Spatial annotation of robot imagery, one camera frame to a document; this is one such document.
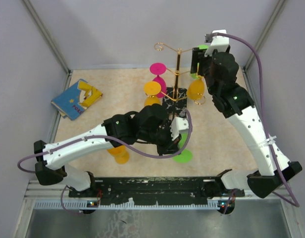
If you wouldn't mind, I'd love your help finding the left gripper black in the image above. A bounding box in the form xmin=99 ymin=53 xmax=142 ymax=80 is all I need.
xmin=139 ymin=121 xmax=183 ymax=156

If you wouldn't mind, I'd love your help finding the green wine glass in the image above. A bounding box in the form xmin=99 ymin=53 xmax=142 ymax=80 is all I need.
xmin=172 ymin=133 xmax=193 ymax=163
xmin=190 ymin=45 xmax=208 ymax=79

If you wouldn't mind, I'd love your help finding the orange wine glass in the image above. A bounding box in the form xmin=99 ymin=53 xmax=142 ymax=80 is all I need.
xmin=144 ymin=81 xmax=161 ymax=106
xmin=187 ymin=79 xmax=204 ymax=101
xmin=107 ymin=145 xmax=130 ymax=165

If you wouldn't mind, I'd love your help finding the pink wine glass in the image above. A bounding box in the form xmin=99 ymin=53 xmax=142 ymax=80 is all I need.
xmin=150 ymin=62 xmax=166 ymax=93

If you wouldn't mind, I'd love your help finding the gold wine glass rack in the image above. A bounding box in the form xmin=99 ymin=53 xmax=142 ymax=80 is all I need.
xmin=154 ymin=42 xmax=206 ymax=119

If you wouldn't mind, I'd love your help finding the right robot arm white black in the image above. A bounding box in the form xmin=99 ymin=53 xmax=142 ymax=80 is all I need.
xmin=191 ymin=47 xmax=302 ymax=198

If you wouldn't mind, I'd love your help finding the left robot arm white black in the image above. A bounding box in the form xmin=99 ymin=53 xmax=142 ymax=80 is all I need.
xmin=35 ymin=104 xmax=189 ymax=197

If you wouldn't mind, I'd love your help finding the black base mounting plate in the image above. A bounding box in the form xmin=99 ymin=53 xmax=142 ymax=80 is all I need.
xmin=69 ymin=176 xmax=233 ymax=206

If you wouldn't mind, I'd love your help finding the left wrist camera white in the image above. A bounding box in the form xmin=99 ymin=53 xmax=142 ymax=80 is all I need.
xmin=170 ymin=117 xmax=189 ymax=141

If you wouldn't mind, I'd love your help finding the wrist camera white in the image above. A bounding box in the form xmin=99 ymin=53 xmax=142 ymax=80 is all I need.
xmin=204 ymin=29 xmax=229 ymax=57
xmin=170 ymin=117 xmax=189 ymax=141

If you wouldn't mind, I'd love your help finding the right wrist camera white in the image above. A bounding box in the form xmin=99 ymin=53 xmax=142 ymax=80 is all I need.
xmin=204 ymin=29 xmax=229 ymax=57

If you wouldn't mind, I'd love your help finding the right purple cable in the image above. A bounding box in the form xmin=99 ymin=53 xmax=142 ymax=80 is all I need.
xmin=211 ymin=31 xmax=300 ymax=215

